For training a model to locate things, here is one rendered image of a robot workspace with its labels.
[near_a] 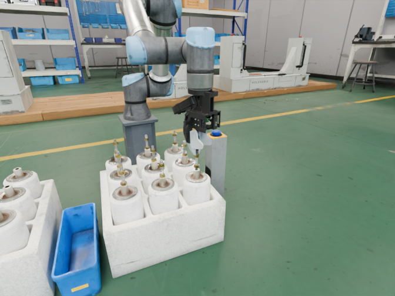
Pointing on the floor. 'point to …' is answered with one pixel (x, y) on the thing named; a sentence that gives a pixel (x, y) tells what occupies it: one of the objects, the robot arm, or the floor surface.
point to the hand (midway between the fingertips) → (194, 150)
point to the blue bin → (78, 252)
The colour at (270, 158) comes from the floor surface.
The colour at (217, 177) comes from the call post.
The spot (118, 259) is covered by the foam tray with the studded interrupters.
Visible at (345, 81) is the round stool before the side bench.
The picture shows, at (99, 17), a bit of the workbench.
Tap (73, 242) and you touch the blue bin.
